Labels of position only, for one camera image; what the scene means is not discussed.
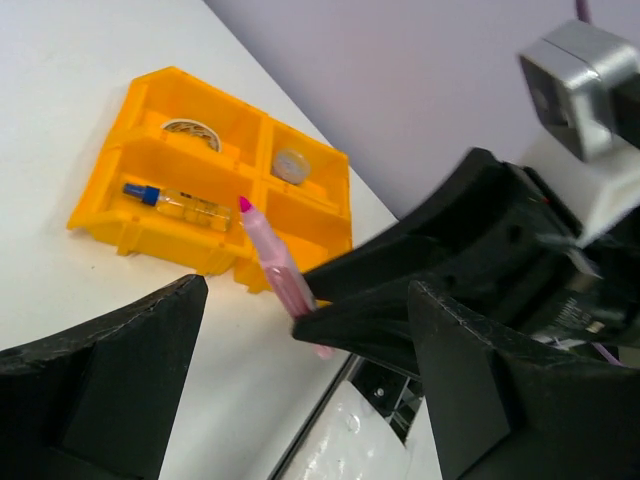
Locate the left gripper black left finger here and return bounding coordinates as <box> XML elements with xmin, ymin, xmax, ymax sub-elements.
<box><xmin>1</xmin><ymin>275</ymin><xmax>208</xmax><ymax>479</ymax></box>

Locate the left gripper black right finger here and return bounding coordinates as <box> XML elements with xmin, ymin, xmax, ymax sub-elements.
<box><xmin>408</xmin><ymin>282</ymin><xmax>639</xmax><ymax>479</ymax></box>

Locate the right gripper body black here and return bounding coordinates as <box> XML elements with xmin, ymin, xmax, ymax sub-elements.
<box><xmin>469</xmin><ymin>149</ymin><xmax>639</xmax><ymax>348</ymax></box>

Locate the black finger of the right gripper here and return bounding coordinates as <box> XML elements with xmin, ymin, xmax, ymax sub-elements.
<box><xmin>304</xmin><ymin>147</ymin><xmax>500</xmax><ymax>302</ymax></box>
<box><xmin>292</xmin><ymin>264</ymin><xmax>450</xmax><ymax>378</ymax></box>

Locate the small blue-capped glue bottle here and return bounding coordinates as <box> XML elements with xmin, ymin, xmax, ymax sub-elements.
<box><xmin>122</xmin><ymin>183</ymin><xmax>232</xmax><ymax>232</ymax></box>

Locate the clear tape roll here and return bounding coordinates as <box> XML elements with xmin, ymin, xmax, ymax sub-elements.
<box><xmin>161</xmin><ymin>118</ymin><xmax>222</xmax><ymax>152</ymax></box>

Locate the silver foil covered panel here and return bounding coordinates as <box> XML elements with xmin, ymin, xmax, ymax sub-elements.
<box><xmin>272</xmin><ymin>379</ymin><xmax>416</xmax><ymax>480</ymax></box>

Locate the yellow plastic compartment bin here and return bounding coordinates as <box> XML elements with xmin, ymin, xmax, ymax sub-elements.
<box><xmin>67</xmin><ymin>67</ymin><xmax>352</xmax><ymax>293</ymax></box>

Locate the black metal base rail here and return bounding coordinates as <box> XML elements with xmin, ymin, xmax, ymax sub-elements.
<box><xmin>351</xmin><ymin>358</ymin><xmax>424</xmax><ymax>442</ymax></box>

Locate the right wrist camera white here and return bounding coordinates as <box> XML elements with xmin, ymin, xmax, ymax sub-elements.
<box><xmin>519</xmin><ymin>20</ymin><xmax>639</xmax><ymax>245</ymax></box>

